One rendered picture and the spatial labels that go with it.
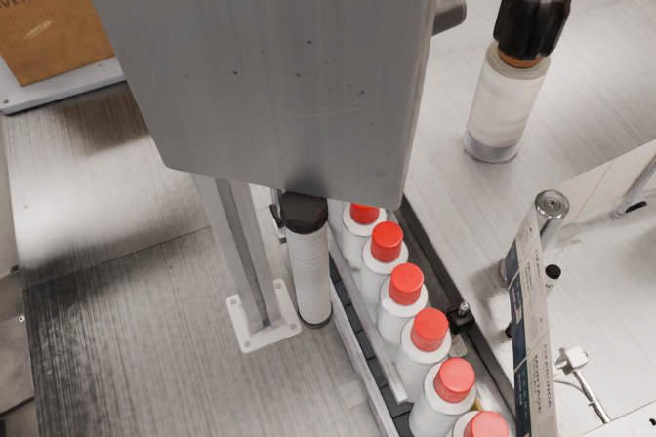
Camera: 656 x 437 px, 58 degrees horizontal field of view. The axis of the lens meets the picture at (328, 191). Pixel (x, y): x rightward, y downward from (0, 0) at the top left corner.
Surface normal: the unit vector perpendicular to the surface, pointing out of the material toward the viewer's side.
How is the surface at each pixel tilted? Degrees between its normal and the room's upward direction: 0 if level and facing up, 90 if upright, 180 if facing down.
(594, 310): 0
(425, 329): 2
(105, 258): 0
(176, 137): 90
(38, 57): 90
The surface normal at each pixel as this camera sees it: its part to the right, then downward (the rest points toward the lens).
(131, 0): -0.23, 0.82
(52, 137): -0.03, -0.55
